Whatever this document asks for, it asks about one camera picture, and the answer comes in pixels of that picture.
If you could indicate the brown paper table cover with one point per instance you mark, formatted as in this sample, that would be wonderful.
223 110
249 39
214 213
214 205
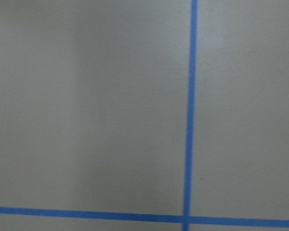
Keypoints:
144 115

